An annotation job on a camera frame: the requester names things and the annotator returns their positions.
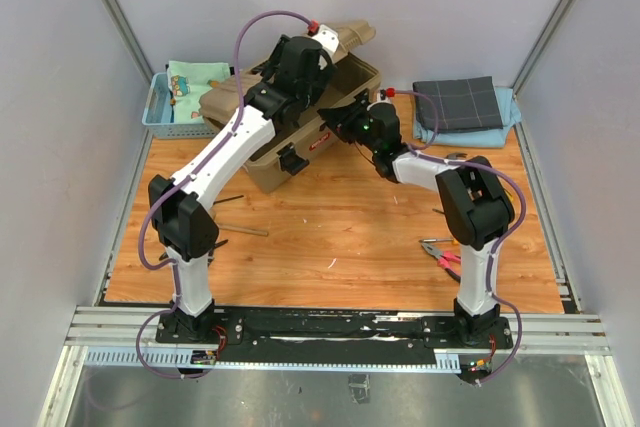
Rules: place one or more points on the tan plastic tool box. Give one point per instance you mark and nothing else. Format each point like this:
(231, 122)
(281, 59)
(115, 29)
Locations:
(300, 135)

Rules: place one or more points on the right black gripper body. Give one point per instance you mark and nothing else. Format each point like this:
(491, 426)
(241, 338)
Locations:
(358, 130)

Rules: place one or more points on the light blue folded cloth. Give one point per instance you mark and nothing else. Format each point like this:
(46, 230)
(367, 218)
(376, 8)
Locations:
(493, 138)

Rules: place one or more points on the red handled pliers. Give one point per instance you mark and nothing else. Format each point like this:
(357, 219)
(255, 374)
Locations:
(444, 259)

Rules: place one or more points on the blue plastic basket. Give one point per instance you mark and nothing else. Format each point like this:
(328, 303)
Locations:
(158, 115)

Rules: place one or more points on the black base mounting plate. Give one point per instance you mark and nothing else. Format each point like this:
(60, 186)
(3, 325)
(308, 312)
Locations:
(297, 335)

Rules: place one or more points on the green cartoon print cloth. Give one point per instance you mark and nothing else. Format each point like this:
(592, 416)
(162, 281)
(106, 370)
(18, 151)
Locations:
(188, 82)

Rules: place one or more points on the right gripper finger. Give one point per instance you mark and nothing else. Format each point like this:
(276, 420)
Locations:
(337, 120)
(362, 101)

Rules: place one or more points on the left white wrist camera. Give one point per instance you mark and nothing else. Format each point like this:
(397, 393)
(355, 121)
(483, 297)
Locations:
(325, 36)

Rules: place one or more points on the orange handled black screwdriver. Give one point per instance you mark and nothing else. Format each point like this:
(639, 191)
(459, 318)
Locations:
(228, 199)

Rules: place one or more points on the wooden handle tool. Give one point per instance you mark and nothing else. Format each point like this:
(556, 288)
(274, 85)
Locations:
(243, 230)

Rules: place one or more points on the small claw hammer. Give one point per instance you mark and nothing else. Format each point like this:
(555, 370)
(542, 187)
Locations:
(456, 156)

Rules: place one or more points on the yellow black handled pliers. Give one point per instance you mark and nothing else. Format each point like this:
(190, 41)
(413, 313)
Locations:
(509, 195)

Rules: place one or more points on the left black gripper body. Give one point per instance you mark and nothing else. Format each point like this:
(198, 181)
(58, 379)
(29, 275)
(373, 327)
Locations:
(323, 72)

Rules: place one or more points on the blue slotted cable duct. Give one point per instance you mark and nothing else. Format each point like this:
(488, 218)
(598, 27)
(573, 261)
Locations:
(185, 358)

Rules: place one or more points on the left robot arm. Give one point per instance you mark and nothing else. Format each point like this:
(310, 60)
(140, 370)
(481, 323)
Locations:
(180, 204)

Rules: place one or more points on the dark grey checked cloth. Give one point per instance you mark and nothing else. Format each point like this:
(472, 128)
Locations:
(459, 105)

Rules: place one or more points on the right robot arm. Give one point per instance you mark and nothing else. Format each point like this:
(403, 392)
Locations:
(477, 211)

